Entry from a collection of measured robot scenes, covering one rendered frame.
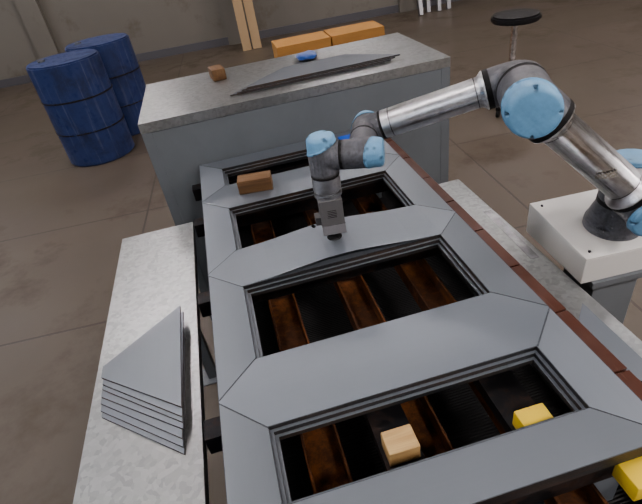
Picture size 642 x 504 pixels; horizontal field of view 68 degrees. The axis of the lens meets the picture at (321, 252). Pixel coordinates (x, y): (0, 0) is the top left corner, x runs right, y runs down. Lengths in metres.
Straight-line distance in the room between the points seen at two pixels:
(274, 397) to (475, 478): 0.40
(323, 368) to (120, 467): 0.47
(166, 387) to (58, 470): 1.16
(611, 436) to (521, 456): 0.16
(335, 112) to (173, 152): 0.69
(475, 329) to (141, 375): 0.78
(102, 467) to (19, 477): 1.21
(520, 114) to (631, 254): 0.60
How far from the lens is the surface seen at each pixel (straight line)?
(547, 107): 1.13
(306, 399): 0.99
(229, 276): 1.33
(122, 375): 1.27
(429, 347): 1.05
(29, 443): 2.46
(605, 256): 1.50
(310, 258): 1.30
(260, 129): 2.05
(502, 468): 0.91
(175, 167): 2.09
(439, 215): 1.45
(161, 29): 8.89
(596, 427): 0.99
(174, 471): 1.10
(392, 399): 0.99
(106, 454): 1.20
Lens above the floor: 1.62
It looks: 35 degrees down
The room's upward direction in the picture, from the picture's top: 10 degrees counter-clockwise
